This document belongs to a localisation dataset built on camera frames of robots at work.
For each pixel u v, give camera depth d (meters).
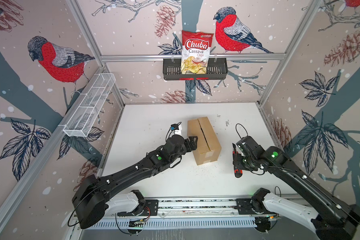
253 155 0.53
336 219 0.38
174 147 0.57
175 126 0.68
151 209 0.73
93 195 0.40
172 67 0.95
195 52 0.83
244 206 0.73
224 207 0.75
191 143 0.68
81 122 0.71
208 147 0.78
